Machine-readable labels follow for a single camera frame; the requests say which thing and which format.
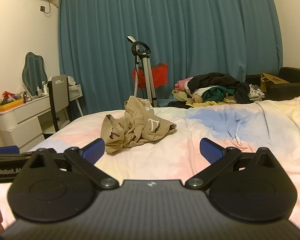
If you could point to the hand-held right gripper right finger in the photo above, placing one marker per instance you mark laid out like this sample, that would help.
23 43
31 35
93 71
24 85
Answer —
210 151

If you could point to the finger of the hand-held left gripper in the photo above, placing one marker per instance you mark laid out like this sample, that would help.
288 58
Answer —
5 150

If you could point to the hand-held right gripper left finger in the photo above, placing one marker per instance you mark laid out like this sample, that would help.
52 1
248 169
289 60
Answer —
95 151

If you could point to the khaki t-shirt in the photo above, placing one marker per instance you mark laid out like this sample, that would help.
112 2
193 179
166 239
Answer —
137 127

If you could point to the white crumpled clothes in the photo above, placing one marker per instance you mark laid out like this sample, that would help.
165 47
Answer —
256 91

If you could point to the pastel tie-dye bed sheet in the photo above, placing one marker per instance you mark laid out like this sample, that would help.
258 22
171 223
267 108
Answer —
227 140

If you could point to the white dressing table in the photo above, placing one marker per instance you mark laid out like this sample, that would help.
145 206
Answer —
22 120

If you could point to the yellow tray of cosmetics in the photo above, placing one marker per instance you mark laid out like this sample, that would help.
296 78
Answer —
8 102

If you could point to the green garment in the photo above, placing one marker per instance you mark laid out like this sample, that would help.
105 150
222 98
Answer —
212 93

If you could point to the pale yellow cloth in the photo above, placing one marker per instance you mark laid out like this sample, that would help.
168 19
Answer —
182 96

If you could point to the grey chair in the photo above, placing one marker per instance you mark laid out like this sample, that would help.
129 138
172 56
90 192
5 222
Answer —
58 90

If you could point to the black garment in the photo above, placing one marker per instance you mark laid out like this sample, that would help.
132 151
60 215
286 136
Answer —
215 80

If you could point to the pink cloth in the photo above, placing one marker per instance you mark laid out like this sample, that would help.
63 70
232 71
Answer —
181 84

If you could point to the wavy-edged mirror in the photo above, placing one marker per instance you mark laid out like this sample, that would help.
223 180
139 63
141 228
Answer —
33 72

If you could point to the red cloth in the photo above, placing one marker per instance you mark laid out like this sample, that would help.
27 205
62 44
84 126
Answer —
157 76

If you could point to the brown paper bag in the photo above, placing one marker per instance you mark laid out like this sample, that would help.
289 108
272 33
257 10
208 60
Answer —
271 81

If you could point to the dark armchair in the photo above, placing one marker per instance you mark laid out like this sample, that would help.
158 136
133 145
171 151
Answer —
292 80

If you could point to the teal curtain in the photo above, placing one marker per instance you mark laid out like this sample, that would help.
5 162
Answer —
190 30

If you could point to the black wall socket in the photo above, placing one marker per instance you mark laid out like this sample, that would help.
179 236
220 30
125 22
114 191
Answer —
42 8

